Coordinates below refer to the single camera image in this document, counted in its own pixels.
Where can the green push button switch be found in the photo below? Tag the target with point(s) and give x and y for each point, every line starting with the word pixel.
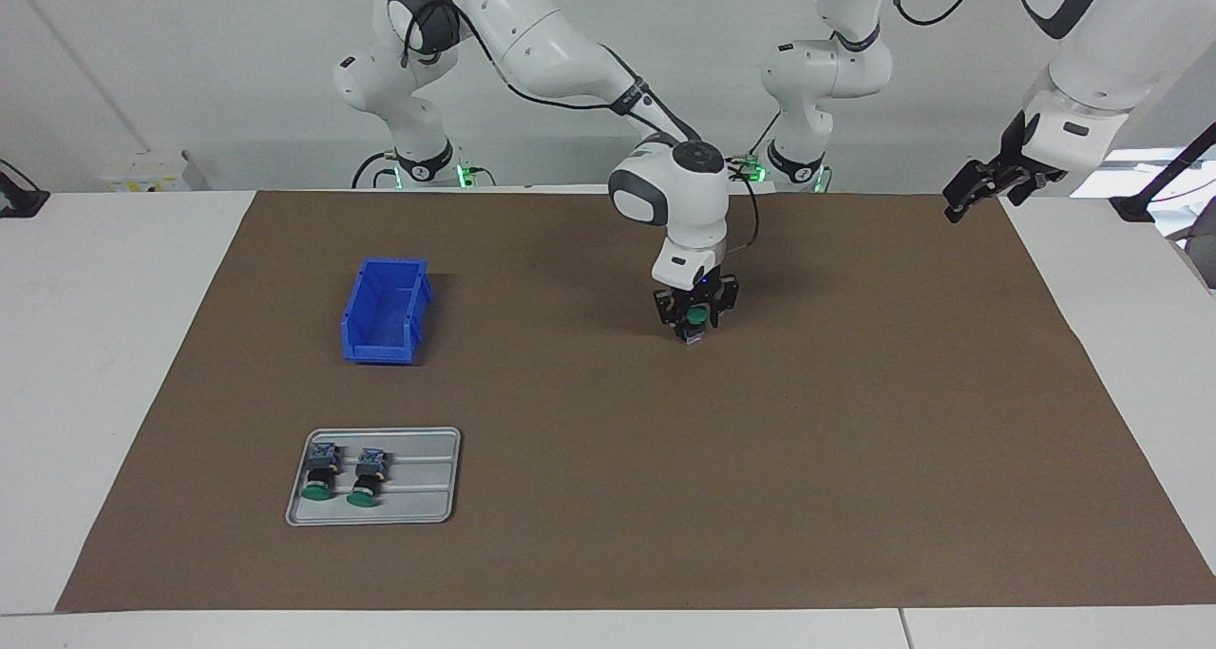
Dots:
pixel 696 315
pixel 368 473
pixel 321 468

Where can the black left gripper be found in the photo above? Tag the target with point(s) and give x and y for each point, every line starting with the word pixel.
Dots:
pixel 1012 169

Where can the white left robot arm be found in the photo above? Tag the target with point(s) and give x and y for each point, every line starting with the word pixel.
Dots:
pixel 1102 50

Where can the grey metal tray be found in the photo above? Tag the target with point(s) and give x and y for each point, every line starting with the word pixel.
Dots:
pixel 427 487

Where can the black clamp stand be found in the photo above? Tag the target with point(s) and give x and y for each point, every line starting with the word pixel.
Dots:
pixel 24 202
pixel 1135 207

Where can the white box yellow label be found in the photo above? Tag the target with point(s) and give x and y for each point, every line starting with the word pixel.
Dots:
pixel 152 172

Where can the blue plastic bin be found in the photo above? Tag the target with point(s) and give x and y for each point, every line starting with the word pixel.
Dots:
pixel 380 350

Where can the brown table mat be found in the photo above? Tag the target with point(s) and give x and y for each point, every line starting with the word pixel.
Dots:
pixel 665 440

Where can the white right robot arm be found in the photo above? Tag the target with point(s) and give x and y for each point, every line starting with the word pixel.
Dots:
pixel 541 41

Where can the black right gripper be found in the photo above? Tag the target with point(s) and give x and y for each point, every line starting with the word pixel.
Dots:
pixel 693 295

